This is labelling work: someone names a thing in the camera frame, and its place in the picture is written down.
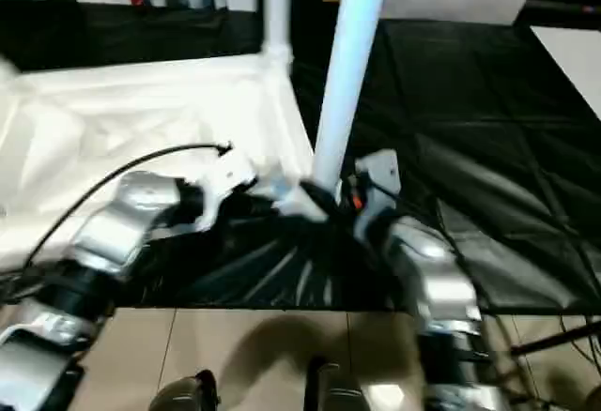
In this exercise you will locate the white plastic table leg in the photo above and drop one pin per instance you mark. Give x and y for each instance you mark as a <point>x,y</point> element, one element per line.
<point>277,7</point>
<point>347,78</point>

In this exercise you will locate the white plastic table top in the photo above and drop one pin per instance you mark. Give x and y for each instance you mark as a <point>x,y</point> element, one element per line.
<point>94,101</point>

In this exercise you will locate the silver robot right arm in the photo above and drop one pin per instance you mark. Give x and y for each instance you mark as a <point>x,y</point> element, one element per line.
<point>436,265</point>

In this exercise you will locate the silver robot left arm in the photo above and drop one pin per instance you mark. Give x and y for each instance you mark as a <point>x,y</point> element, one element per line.
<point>122,214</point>

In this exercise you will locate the dark robot right foot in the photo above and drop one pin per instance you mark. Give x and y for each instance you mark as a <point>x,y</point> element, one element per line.
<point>343,387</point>

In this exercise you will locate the black stand leg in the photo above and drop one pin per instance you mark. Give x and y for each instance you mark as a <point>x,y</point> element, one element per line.
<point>554,338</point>

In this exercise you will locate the white flat board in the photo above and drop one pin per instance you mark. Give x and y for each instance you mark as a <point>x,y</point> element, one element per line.
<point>573,59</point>

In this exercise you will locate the black rod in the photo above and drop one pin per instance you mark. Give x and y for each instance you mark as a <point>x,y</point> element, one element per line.
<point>559,6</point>

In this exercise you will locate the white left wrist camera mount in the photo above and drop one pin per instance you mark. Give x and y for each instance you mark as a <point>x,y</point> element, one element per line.
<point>225,172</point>

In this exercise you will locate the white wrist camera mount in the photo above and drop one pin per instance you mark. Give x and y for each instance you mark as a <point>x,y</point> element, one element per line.
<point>382,167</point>
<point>225,172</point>

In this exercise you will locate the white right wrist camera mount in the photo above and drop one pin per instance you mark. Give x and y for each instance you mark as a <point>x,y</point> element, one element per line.
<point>382,167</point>

